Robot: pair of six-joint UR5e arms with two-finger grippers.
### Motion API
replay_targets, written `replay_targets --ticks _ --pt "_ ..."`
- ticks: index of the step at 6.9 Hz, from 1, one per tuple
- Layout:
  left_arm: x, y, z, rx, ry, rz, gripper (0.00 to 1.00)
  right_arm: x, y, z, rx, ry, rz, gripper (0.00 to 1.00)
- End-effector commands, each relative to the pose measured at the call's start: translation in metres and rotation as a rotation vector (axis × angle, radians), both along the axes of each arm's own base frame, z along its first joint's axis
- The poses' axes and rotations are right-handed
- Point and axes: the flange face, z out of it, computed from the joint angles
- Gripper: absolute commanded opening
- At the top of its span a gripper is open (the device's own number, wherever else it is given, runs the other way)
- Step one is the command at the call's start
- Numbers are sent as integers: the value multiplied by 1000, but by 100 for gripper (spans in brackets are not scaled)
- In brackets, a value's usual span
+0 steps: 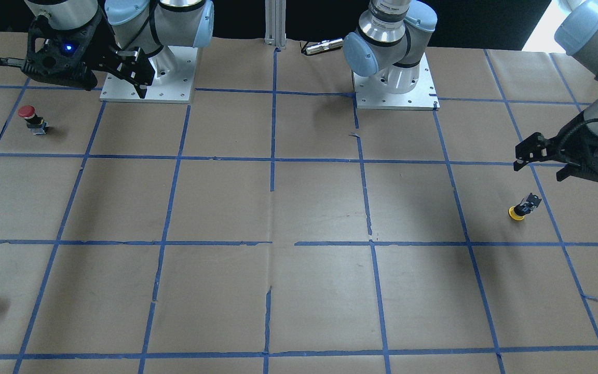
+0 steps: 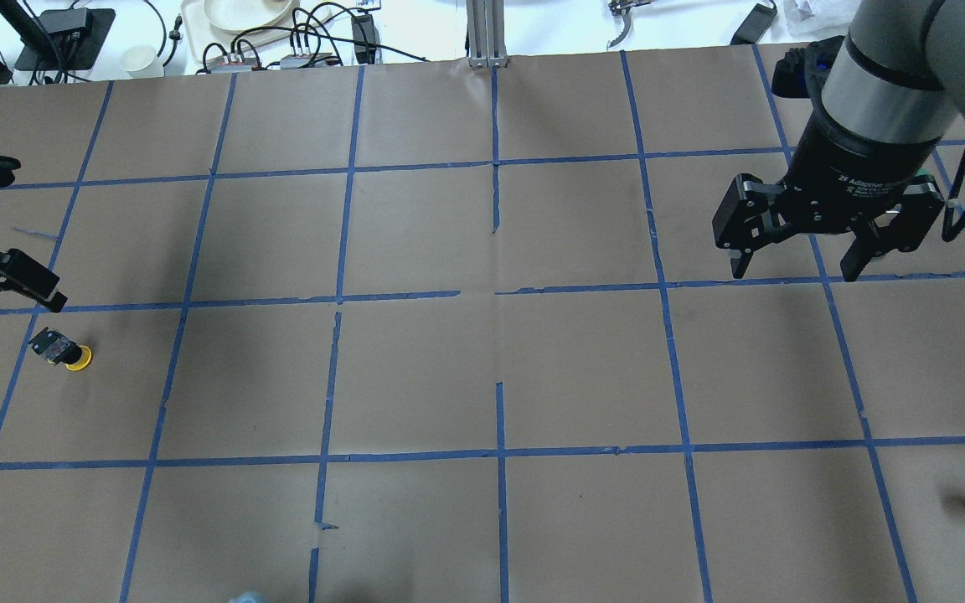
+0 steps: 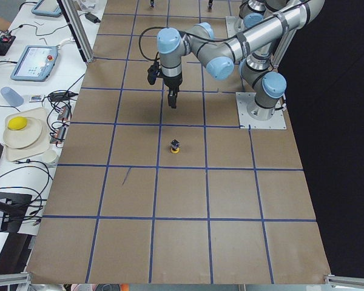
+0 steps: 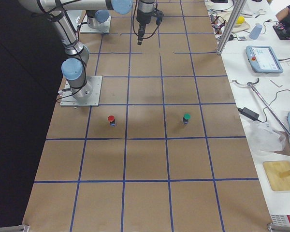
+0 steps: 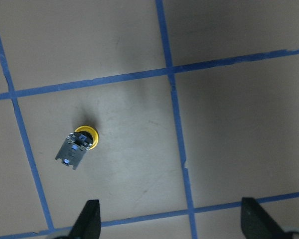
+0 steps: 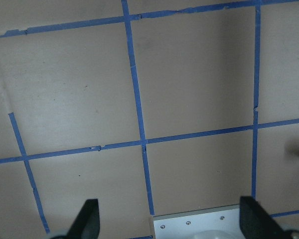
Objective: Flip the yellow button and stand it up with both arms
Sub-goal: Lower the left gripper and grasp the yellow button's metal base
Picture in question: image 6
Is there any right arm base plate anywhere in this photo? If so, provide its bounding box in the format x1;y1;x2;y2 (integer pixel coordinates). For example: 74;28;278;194
153;205;244;239

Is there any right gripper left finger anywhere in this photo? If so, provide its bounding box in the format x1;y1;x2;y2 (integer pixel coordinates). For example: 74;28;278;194
65;199;100;239

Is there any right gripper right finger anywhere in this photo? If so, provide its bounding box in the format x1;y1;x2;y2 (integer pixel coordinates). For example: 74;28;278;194
239;196;292;239

